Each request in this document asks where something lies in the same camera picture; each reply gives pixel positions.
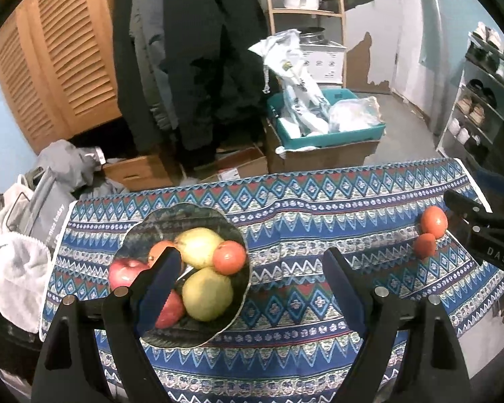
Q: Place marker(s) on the round metal tin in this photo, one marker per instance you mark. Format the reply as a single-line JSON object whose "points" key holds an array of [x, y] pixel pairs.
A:
{"points": [[311, 35]]}

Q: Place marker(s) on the white plastic bag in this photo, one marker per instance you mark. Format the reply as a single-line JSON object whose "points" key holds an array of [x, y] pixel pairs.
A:
{"points": [[296, 84]]}

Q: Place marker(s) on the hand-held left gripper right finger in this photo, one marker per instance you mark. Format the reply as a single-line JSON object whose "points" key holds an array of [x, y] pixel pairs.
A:
{"points": [[344, 291]]}

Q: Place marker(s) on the open cardboard box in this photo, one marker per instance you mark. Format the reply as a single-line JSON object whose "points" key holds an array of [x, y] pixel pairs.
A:
{"points": [[239, 167]]}

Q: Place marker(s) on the wooden shelf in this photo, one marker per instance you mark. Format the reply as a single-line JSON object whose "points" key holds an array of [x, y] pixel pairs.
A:
{"points": [[273, 12]]}

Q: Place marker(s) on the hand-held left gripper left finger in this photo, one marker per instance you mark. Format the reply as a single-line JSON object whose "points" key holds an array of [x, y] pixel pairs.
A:
{"points": [[159, 289]]}

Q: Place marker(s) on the teal crate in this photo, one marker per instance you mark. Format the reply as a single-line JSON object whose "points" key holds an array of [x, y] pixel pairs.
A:
{"points": [[353, 136]]}

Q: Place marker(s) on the grey clothing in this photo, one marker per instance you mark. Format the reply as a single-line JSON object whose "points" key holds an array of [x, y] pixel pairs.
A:
{"points": [[67, 163]]}

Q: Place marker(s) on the dark glass plate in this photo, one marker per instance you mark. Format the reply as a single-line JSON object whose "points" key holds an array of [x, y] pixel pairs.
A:
{"points": [[189, 336]]}

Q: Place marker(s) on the light grey fleece blanket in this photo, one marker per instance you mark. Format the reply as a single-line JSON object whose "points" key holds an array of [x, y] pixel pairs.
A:
{"points": [[0, 214]]}

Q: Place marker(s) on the white towel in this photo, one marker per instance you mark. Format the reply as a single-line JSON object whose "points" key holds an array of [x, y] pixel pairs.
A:
{"points": [[17, 277]]}

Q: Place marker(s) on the red apple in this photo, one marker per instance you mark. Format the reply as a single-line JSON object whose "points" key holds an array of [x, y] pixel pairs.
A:
{"points": [[124, 273], [173, 308]]}

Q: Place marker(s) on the grey printed bag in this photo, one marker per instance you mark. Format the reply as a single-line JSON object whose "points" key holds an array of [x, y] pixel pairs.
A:
{"points": [[50, 210]]}

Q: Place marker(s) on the wooden louvered cabinet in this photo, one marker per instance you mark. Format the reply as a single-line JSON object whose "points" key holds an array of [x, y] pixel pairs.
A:
{"points": [[59, 58]]}

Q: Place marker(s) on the white box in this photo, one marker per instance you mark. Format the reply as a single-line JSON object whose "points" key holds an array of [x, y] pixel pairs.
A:
{"points": [[325, 63]]}

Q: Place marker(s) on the black coat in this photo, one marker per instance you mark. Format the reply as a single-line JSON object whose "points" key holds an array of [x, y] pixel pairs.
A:
{"points": [[210, 63]]}

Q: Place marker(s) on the blue patterned tablecloth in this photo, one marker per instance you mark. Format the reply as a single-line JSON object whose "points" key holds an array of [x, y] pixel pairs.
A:
{"points": [[302, 235]]}

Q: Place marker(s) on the clear plastic bag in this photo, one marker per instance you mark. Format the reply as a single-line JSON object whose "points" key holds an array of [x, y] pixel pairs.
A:
{"points": [[355, 113]]}

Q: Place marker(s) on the group of shoes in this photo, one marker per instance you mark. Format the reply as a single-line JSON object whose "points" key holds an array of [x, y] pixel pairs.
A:
{"points": [[481, 92]]}

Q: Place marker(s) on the grey shoe rack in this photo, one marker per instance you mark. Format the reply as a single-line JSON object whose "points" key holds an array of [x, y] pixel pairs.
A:
{"points": [[458, 92]]}

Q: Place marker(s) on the large cardboard box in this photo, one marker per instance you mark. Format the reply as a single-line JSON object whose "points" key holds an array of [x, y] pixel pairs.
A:
{"points": [[327, 159]]}

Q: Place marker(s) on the yellow pear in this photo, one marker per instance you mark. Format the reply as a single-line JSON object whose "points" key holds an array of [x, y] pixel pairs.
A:
{"points": [[197, 245], [208, 296]]}

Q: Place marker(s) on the orange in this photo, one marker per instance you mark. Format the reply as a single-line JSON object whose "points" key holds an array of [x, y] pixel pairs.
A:
{"points": [[230, 257], [425, 245], [158, 249], [434, 220]]}

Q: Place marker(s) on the grey jacket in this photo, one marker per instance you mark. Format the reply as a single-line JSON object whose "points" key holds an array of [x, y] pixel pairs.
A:
{"points": [[151, 42]]}

